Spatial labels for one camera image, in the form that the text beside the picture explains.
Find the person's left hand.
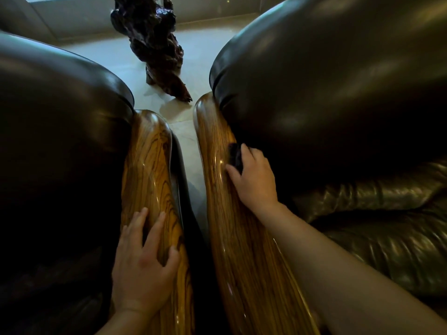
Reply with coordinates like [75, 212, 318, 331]
[111, 207, 181, 316]

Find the person's right hand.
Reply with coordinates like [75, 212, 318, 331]
[225, 143, 281, 219]

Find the black cleaning cloth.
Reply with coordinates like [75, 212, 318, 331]
[228, 142, 244, 173]

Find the person's left forearm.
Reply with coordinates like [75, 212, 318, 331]
[95, 304, 155, 335]

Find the person's right forearm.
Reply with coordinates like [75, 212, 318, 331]
[257, 203, 447, 335]

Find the glossy striped wooden sofa armrest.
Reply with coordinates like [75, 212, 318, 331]
[193, 92, 321, 335]
[109, 109, 195, 335]

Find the dark brown leather sofa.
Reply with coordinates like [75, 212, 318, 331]
[209, 0, 447, 335]
[0, 30, 210, 335]

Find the dark carved root sculpture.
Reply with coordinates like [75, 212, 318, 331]
[110, 0, 193, 103]

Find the wrinkled dark leather seat cushion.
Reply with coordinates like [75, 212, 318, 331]
[293, 160, 447, 298]

